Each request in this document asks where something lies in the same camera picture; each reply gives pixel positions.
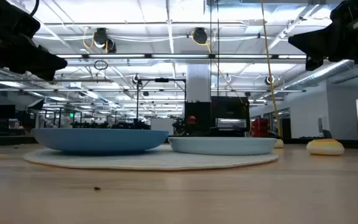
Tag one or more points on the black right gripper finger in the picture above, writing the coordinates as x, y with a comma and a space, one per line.
312, 63
315, 42

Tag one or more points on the dark computer monitor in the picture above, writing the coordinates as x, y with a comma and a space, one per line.
4, 111

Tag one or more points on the red object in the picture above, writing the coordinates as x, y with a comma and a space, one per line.
260, 127

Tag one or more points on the black monitor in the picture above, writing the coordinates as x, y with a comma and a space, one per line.
230, 109

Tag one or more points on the white pillar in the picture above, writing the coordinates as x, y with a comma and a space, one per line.
198, 82

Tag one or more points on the small dark crumb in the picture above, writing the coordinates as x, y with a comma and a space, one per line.
97, 188

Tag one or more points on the pale blue plate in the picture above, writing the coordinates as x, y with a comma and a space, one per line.
222, 146

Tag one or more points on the person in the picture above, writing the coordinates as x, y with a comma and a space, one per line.
192, 119

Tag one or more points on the white round woven placemat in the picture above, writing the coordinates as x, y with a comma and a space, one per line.
154, 161

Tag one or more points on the silver ventilation duct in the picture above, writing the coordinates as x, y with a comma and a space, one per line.
322, 73

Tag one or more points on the black metal frame rig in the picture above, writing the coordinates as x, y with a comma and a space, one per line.
137, 99

